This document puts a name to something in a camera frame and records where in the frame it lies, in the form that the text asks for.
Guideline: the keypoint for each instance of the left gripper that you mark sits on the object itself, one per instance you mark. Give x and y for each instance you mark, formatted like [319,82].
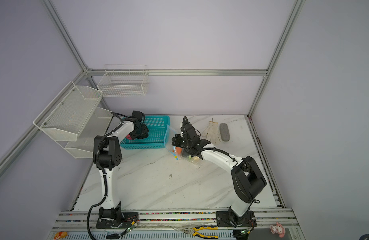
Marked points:
[144,129]

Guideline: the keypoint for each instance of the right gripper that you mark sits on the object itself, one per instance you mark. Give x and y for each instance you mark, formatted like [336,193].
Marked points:
[175,141]

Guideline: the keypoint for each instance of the clear zip bag blue zipper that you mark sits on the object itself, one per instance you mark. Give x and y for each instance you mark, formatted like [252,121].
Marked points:
[168,142]

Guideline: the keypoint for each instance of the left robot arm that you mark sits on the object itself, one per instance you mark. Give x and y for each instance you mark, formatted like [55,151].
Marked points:
[107,157]

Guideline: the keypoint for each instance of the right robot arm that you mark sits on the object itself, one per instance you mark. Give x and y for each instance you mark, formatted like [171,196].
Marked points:
[247,178]

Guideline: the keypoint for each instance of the teal plastic basket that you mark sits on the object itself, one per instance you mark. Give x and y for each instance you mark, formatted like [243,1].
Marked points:
[157,126]

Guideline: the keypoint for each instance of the white work glove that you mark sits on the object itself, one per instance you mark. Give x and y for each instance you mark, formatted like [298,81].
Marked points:
[212,133]

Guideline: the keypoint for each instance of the white mesh shelf lower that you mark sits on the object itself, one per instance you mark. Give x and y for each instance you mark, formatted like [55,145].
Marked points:
[97,125]

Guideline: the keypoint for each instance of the white mesh shelf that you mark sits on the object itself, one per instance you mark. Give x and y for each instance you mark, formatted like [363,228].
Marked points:
[64,119]
[97,125]

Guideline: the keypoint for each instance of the grey oval stone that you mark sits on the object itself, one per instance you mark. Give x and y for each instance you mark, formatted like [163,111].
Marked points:
[224,132]

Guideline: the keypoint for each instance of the white mesh shelf upper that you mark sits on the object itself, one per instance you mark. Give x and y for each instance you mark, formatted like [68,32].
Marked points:
[64,119]

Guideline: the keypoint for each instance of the yellow toy figure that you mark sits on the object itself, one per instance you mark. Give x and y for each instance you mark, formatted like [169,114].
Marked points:
[60,235]

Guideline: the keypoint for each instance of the pink toy figure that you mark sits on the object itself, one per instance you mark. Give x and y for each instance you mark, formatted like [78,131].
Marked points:
[278,229]

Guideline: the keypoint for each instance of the white wire basket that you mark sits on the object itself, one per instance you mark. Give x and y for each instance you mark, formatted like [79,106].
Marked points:
[124,81]

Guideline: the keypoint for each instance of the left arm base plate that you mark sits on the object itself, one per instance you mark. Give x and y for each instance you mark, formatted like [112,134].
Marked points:
[111,219]

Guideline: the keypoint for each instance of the yellow handled pliers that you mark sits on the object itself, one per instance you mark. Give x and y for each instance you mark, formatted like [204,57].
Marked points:
[197,232]

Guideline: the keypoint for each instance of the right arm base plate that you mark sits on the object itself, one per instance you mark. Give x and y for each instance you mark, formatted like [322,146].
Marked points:
[230,219]

